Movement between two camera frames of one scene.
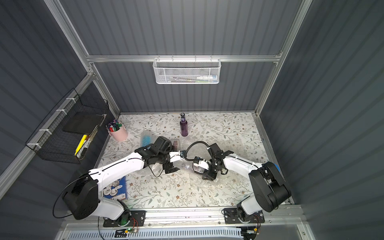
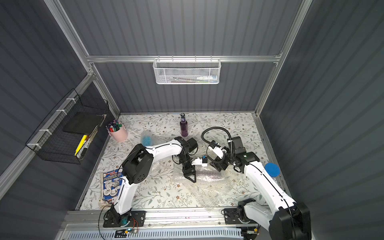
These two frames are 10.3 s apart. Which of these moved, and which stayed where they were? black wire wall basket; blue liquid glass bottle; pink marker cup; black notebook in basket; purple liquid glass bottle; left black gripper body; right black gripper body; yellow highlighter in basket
Moved: right black gripper body; left black gripper body
Stayed: blue liquid glass bottle; purple liquid glass bottle; black notebook in basket; pink marker cup; black wire wall basket; yellow highlighter in basket
